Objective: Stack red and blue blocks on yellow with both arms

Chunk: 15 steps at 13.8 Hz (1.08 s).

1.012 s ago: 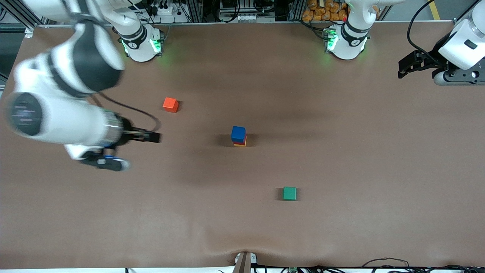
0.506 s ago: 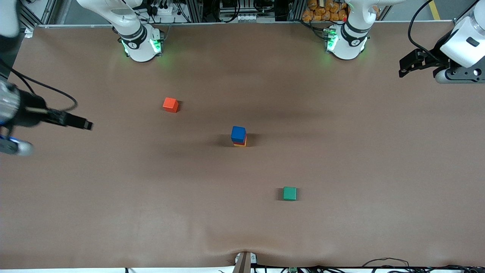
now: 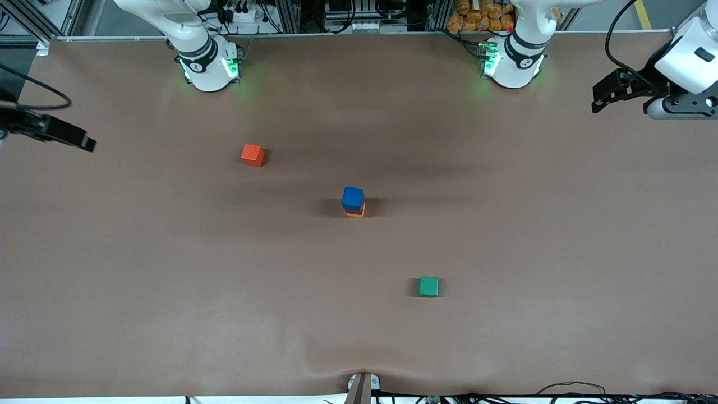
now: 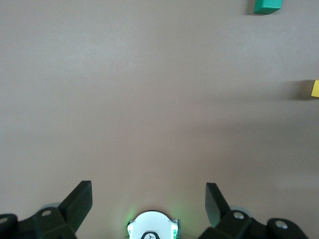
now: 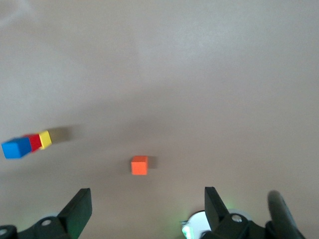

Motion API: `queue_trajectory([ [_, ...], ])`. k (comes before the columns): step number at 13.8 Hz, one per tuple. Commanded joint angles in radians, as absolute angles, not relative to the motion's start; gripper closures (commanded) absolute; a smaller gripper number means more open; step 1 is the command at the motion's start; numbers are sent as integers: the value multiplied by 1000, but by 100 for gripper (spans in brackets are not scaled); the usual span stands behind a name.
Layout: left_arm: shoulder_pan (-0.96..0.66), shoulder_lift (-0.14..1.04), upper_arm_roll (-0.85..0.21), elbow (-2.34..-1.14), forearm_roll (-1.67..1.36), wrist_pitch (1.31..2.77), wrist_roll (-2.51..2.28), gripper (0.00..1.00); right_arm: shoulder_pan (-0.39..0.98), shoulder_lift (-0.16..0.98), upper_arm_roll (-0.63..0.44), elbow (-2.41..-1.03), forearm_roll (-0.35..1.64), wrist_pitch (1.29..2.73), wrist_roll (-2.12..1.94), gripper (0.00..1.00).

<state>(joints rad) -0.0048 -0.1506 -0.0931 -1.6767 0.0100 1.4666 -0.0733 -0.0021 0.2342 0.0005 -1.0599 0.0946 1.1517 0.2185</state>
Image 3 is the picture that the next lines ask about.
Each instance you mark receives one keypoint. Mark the green cube block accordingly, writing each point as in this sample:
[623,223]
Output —
[429,286]

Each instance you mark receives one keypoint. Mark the orange cube block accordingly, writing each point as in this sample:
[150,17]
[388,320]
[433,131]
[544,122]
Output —
[252,154]

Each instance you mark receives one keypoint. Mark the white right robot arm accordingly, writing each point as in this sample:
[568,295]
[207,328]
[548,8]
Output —
[210,78]

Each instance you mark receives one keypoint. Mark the orange mesh bag pile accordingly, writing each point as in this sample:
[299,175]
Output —
[477,17]

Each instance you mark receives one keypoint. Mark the red cube block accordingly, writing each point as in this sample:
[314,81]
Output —
[362,209]

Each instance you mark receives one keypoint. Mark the white power strip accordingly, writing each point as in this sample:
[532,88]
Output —
[252,17]

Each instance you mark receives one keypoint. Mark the white terminal block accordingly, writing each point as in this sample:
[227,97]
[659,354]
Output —
[366,26]

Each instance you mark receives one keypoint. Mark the blue cube block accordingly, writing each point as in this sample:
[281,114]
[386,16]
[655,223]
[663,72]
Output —
[353,198]

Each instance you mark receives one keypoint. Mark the aluminium frame post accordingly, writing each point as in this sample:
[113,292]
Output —
[287,14]
[438,14]

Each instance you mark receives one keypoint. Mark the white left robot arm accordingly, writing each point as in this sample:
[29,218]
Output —
[513,76]

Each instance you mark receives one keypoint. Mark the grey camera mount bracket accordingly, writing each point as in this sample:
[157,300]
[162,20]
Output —
[359,390]

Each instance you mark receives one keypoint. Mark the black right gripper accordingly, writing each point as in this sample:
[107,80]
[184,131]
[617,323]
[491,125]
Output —
[19,123]

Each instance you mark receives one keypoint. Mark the brown table mat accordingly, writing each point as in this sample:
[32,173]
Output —
[359,336]

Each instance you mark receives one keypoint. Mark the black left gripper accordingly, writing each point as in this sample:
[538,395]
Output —
[641,85]

